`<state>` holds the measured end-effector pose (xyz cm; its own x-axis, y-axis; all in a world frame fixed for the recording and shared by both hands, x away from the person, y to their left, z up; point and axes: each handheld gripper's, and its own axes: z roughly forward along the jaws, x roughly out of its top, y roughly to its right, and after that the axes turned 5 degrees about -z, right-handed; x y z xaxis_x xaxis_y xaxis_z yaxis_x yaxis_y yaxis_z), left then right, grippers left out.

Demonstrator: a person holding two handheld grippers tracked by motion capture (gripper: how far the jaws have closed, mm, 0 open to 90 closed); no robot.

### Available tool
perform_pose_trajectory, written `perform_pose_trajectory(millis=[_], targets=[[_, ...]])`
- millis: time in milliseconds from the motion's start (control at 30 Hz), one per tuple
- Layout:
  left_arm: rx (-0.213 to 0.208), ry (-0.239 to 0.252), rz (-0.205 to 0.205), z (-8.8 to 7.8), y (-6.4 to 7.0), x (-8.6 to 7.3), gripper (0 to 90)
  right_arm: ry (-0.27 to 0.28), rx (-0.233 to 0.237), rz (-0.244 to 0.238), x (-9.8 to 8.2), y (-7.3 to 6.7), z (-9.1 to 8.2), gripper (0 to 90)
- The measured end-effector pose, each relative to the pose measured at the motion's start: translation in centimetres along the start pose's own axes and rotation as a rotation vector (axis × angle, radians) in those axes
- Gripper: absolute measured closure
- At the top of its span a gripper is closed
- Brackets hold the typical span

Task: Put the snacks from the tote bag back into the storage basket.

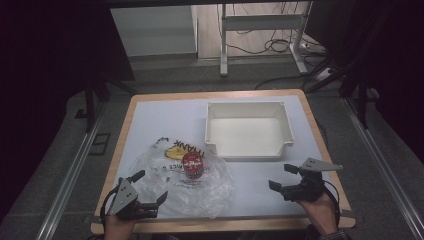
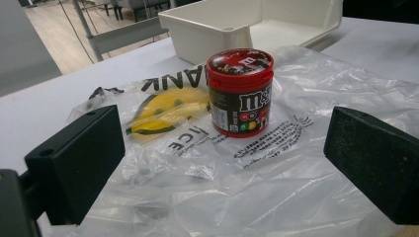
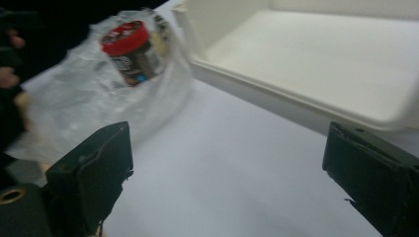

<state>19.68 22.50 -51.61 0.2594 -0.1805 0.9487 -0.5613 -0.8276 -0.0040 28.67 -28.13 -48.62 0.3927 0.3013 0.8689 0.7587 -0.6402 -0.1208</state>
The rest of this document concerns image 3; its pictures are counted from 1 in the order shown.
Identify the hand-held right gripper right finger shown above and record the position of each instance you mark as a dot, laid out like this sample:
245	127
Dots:
372	164

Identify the red can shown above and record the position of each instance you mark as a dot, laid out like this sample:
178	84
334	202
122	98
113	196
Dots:
133	54

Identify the clear plastic bag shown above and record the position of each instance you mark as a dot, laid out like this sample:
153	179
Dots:
75	108

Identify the white plastic box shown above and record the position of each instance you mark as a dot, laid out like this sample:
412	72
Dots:
296	59

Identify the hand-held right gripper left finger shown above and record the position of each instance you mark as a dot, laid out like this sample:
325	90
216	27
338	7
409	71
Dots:
95	164

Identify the yellow round item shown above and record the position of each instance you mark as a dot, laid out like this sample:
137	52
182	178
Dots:
162	38

